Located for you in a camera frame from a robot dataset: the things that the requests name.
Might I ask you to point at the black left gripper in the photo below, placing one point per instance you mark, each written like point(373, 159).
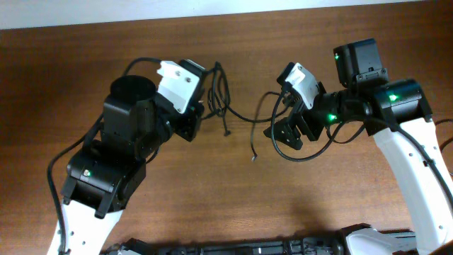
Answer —
point(191, 125)

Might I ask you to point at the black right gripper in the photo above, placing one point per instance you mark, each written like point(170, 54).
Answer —
point(301, 115)

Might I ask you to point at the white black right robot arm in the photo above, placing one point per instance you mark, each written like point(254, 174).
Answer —
point(397, 115)

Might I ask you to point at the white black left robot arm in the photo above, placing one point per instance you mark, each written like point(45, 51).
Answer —
point(138, 117)

